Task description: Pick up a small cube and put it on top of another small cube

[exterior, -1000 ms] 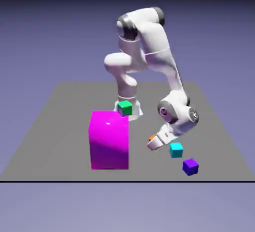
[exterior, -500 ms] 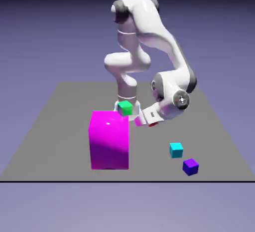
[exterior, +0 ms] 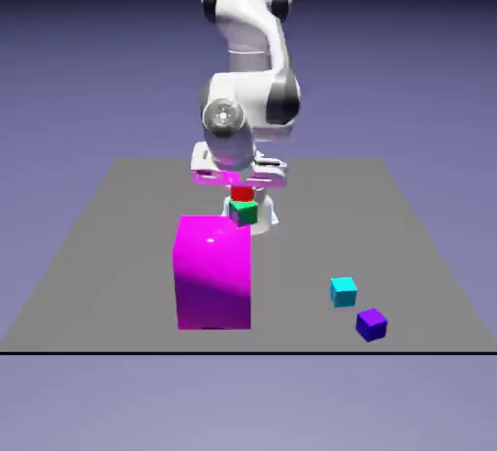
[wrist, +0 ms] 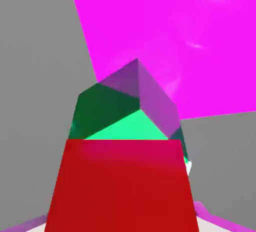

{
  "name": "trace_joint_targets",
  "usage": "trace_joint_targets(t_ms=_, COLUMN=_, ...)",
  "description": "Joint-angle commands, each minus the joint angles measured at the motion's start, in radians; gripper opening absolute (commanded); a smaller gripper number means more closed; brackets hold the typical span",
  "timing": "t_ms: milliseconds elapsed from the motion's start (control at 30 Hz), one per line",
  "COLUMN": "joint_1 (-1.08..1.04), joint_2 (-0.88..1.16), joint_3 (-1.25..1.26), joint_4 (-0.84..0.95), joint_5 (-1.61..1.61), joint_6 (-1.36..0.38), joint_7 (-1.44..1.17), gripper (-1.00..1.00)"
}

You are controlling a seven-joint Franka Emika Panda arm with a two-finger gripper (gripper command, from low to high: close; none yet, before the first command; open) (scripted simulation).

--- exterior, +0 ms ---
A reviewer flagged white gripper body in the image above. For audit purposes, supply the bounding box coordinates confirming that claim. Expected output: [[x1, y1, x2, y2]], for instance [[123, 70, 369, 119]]
[[189, 141, 289, 191]]

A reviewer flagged small red cube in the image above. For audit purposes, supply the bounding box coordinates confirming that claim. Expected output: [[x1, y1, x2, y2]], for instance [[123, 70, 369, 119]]
[[230, 185, 256, 204]]

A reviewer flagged small green cube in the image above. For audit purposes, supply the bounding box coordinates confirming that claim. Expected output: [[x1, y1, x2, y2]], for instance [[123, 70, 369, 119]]
[[227, 199, 260, 228]]

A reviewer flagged small cyan cube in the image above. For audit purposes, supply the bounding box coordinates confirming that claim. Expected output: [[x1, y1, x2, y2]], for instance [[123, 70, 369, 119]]
[[329, 276, 358, 308]]

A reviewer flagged small purple cube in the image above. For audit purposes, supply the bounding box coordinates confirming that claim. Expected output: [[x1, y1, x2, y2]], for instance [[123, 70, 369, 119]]
[[354, 306, 389, 343]]

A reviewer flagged large magenta box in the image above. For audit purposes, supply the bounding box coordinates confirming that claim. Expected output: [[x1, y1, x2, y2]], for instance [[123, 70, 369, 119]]
[[172, 214, 252, 331]]

